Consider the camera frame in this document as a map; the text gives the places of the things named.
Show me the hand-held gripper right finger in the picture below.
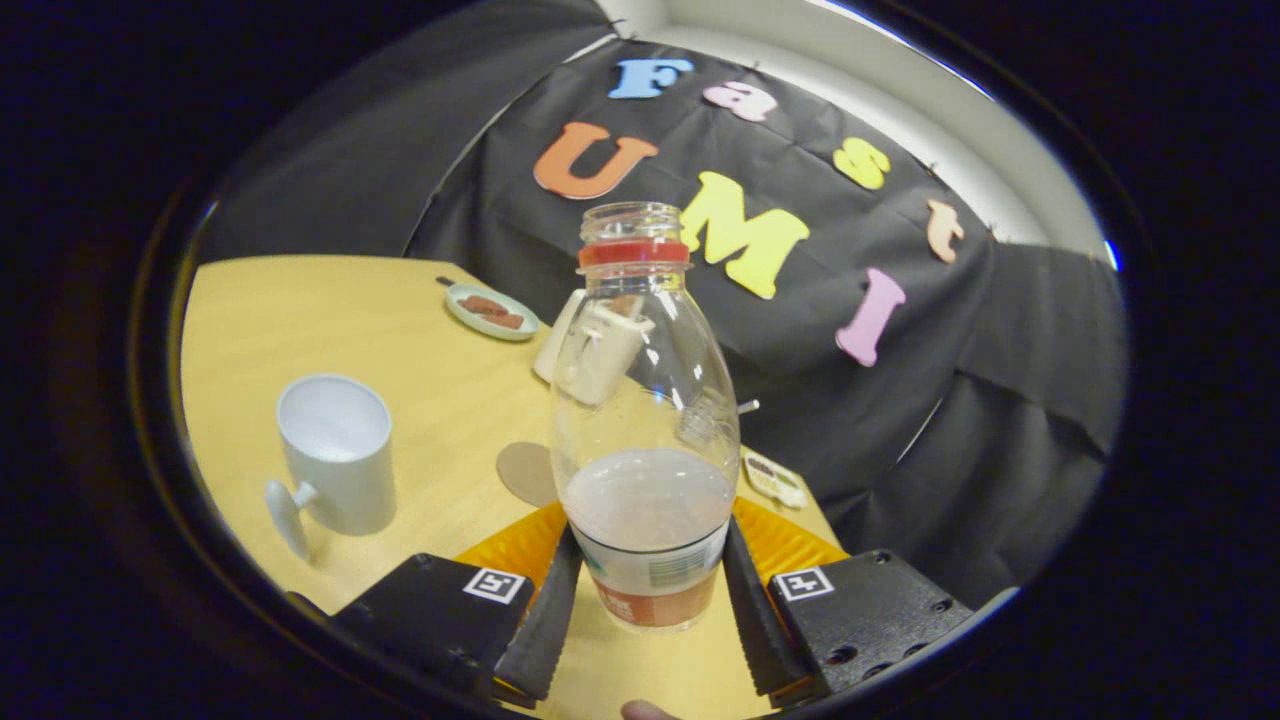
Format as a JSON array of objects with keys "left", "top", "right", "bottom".
[{"left": 722, "top": 497, "right": 1021, "bottom": 709}]

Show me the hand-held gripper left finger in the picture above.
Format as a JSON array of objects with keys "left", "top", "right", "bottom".
[{"left": 285, "top": 500, "right": 584, "bottom": 709}]

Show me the round brown coaster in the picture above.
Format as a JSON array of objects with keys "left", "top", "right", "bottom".
[{"left": 496, "top": 441, "right": 559, "bottom": 508}]

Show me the clear juice bottle red ring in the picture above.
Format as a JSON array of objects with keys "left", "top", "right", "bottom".
[{"left": 548, "top": 201, "right": 742, "bottom": 634}]

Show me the white cup with handle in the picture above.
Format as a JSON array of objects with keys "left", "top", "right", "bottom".
[{"left": 265, "top": 374, "right": 398, "bottom": 561}]

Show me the white divided dish with spices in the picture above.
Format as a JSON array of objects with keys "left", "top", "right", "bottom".
[{"left": 742, "top": 450, "right": 809, "bottom": 509}]

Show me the white toaster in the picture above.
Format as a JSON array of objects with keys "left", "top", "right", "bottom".
[{"left": 532, "top": 289, "right": 656, "bottom": 406}]

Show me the small plate with brown food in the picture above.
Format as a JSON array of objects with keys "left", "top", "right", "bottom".
[{"left": 444, "top": 283, "right": 541, "bottom": 342}]

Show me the wooden table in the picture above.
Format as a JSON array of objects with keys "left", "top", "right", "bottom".
[{"left": 180, "top": 255, "right": 851, "bottom": 720}]

